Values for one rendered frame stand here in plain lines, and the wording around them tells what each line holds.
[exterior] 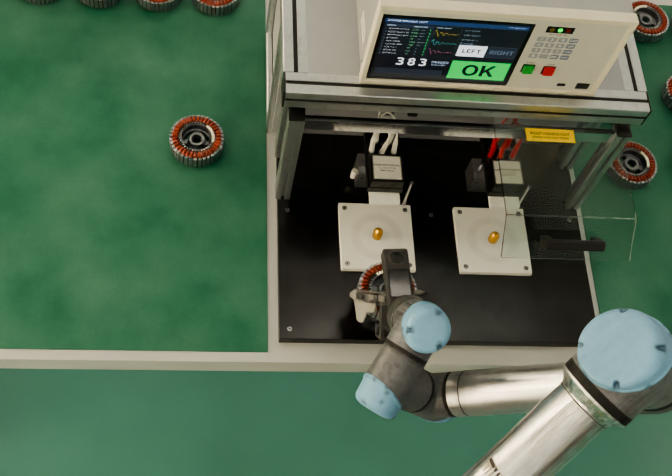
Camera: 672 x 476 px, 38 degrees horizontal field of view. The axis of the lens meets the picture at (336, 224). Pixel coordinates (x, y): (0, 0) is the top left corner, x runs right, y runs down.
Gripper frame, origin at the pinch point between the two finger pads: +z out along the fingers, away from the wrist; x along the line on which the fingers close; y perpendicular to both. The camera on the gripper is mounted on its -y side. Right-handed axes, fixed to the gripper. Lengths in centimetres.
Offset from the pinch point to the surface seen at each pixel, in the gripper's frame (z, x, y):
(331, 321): 3.7, -9.8, 6.5
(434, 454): 67, 28, 50
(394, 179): 2.7, 1.5, -21.2
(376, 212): 14.9, 0.4, -14.5
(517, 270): 8.5, 28.7, -3.7
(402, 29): -23, -3, -46
